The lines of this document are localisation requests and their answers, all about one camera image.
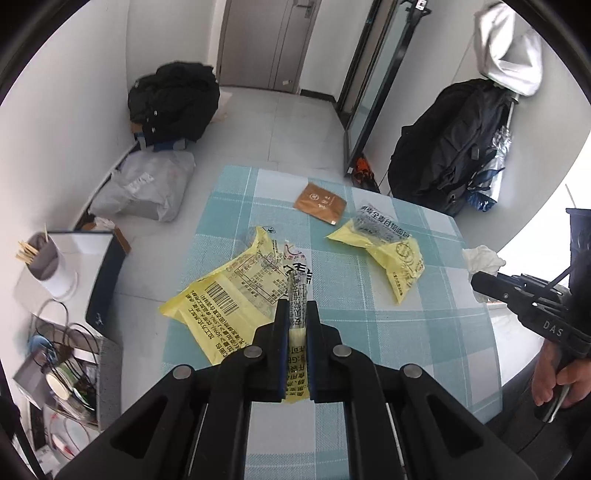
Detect white box with dark sides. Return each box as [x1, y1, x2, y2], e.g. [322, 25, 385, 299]
[13, 228, 132, 334]

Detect crumpled yellow clear wrapper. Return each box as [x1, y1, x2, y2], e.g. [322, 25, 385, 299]
[325, 203, 426, 305]

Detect grey room door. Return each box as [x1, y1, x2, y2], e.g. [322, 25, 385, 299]
[216, 0, 321, 93]

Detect person's right hand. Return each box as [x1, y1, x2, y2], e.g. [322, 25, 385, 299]
[530, 342, 591, 411]

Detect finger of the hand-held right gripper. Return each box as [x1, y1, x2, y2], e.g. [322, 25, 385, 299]
[471, 271, 571, 303]
[502, 295, 548, 326]

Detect red cable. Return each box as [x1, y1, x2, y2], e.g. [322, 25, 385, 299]
[48, 413, 86, 459]

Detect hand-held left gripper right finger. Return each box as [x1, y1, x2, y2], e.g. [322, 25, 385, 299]
[307, 300, 541, 480]

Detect grey white chopstick holder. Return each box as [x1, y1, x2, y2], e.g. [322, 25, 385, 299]
[25, 231, 78, 299]

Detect black jacket pile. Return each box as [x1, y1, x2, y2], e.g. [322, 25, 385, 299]
[127, 62, 221, 151]

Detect orange black tool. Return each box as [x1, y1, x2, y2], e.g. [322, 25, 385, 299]
[348, 157, 382, 191]

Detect stack of paper cups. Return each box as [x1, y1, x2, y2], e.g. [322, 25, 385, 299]
[44, 364, 88, 403]

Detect small grey cardboard box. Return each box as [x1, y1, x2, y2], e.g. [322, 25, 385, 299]
[11, 355, 61, 408]

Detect white grey hanging garment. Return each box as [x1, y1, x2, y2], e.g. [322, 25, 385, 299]
[475, 2, 544, 97]

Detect black backpack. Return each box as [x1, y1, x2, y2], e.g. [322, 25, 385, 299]
[387, 78, 514, 219]

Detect white tissue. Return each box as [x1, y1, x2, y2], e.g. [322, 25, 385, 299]
[462, 244, 508, 303]

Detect grey plastic parcel bag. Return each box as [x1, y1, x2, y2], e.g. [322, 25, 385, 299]
[88, 150, 197, 223]

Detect person's dark trousers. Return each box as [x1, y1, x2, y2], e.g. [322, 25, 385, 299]
[480, 357, 591, 467]

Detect blue bowl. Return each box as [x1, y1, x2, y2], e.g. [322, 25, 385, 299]
[28, 336, 62, 366]

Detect bundle of wooden chopsticks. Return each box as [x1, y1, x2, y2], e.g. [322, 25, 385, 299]
[16, 223, 51, 265]

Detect silver folded umbrella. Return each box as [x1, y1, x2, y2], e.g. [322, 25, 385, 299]
[465, 127, 511, 213]

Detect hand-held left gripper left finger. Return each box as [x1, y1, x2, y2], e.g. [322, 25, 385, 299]
[55, 299, 290, 480]

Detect brown square sachet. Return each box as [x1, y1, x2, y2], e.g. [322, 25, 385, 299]
[294, 182, 349, 226]

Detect black framed glass door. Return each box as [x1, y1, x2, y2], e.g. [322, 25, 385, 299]
[336, 0, 432, 178]

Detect teal checked tablecloth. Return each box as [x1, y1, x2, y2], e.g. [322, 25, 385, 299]
[159, 165, 505, 480]

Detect yellow wrapper with barcode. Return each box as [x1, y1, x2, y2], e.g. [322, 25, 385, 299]
[159, 225, 315, 403]

